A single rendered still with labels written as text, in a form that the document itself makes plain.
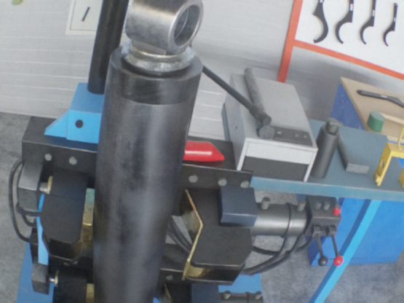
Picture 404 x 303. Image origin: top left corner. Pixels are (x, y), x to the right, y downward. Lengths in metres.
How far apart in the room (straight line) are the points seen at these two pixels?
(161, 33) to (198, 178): 0.62
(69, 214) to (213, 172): 0.46
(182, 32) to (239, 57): 2.23
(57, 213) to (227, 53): 2.19
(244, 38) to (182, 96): 2.23
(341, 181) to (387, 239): 1.37
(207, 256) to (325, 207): 0.45
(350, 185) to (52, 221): 0.98
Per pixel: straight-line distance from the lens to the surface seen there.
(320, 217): 1.63
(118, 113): 1.19
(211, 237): 1.47
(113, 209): 1.35
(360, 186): 1.77
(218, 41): 3.36
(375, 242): 3.03
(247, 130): 1.57
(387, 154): 1.77
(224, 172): 1.59
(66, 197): 1.51
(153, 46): 1.16
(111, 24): 1.52
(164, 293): 1.93
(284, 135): 1.59
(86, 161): 1.58
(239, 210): 1.54
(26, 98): 3.68
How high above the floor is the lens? 1.99
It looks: 34 degrees down
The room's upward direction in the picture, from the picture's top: 13 degrees clockwise
